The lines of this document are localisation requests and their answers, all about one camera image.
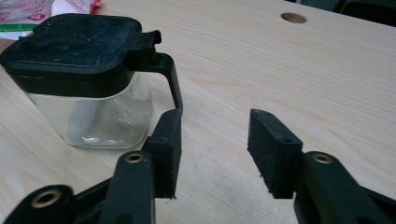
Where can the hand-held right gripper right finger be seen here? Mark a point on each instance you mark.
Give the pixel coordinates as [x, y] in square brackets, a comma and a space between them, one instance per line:
[274, 155]

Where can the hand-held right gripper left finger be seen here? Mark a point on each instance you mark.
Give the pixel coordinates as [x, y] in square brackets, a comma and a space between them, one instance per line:
[165, 149]

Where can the pink and white plastic bag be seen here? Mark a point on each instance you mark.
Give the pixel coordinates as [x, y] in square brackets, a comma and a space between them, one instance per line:
[18, 12]

